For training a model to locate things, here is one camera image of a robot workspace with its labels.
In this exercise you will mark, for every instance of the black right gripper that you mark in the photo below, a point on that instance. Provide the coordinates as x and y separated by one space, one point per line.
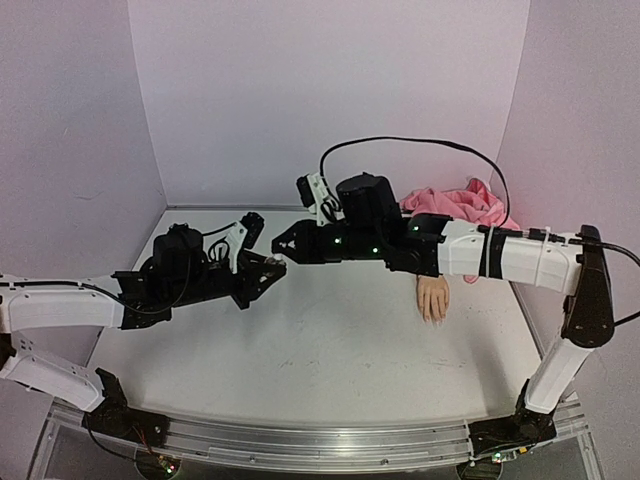
310 243

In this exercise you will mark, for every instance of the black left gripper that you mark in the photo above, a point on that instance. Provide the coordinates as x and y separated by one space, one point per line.
252 273

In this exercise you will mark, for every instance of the pink nail polish bottle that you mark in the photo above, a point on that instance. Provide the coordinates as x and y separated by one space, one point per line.
275 259

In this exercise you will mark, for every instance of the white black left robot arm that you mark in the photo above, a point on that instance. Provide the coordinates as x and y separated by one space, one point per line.
118 302

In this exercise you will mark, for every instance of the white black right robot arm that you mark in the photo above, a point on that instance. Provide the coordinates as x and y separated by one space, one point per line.
573 265

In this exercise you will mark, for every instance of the mannequin hand with long nails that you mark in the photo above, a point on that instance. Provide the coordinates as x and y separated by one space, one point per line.
432 298

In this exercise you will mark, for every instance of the pink zip hoodie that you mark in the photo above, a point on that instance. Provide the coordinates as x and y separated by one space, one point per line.
475 204

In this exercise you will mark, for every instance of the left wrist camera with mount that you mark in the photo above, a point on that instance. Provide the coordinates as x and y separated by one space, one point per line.
241 235

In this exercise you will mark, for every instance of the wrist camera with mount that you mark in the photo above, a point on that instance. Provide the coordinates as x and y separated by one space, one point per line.
241 235
317 198

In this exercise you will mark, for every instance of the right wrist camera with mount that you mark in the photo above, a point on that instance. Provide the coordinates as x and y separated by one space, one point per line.
317 198

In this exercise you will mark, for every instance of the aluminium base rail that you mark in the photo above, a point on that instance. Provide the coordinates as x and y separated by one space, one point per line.
178 447

